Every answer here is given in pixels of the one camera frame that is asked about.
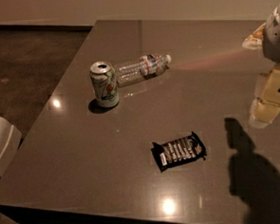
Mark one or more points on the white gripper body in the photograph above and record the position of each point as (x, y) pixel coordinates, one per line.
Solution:
(276, 40)

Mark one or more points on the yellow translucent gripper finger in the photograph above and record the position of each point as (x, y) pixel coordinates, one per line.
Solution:
(266, 104)
(254, 41)

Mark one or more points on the black rxbar chocolate wrapper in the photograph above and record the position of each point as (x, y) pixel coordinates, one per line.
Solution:
(174, 153)

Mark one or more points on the white green 7up can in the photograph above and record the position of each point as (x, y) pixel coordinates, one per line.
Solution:
(103, 77)

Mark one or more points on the clear plastic water bottle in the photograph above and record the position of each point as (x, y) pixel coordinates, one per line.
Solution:
(145, 67)

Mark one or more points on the white chair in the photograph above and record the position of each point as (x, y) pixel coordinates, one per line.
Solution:
(10, 138)

